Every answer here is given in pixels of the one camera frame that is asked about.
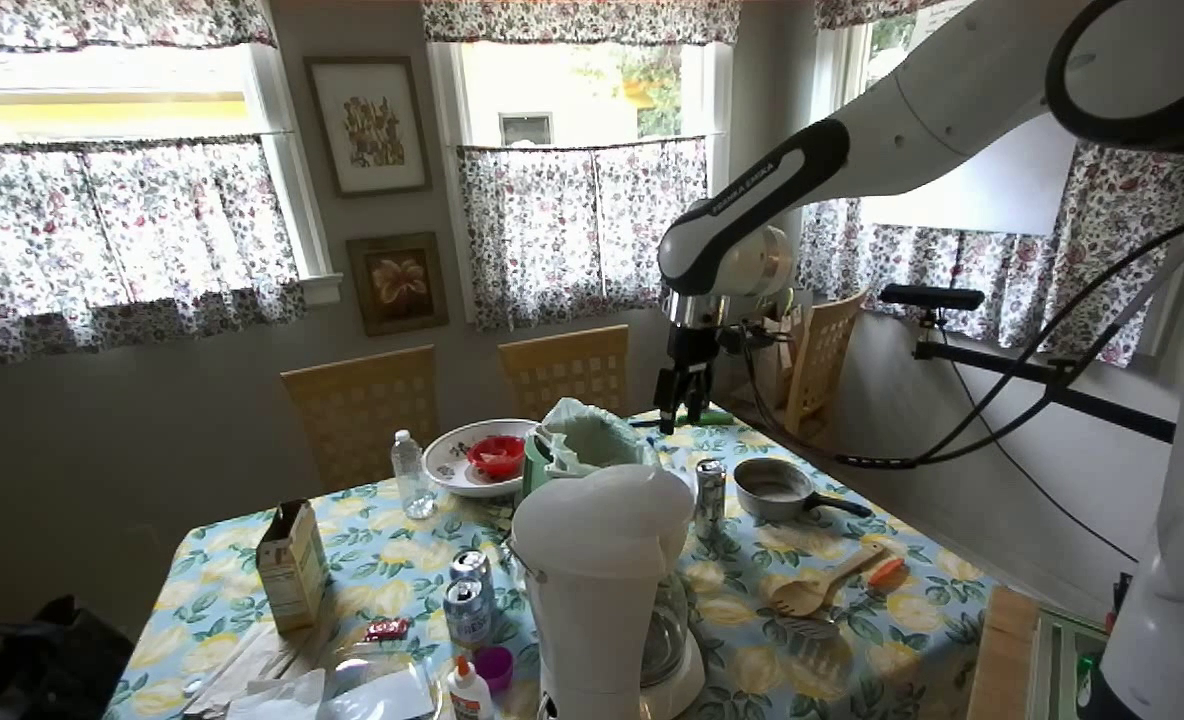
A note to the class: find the wooden chair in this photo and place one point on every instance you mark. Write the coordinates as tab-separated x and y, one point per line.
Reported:
817	367
585	367
348	409

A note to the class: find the lemon print tablecloth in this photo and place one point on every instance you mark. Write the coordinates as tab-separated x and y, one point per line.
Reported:
910	620

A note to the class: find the white plate with red bowl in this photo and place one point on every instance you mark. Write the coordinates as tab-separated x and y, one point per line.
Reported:
480	456

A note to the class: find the framed flower picture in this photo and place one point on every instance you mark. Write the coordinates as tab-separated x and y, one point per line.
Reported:
396	281

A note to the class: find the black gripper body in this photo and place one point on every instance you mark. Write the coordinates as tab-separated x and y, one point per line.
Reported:
695	347

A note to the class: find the wooden slotted spoon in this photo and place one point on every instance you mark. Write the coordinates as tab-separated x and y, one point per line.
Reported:
811	592

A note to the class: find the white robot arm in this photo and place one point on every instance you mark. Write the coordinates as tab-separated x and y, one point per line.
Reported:
1109	75

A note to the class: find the brown paper carton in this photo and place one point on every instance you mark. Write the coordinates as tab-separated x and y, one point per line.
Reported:
294	570

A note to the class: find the blue silver can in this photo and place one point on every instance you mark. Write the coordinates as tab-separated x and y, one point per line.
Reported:
468	613

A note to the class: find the framed botanical picture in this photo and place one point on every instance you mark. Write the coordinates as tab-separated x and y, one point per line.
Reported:
369	122

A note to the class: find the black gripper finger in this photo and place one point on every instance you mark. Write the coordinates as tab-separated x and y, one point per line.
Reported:
696	400
666	400

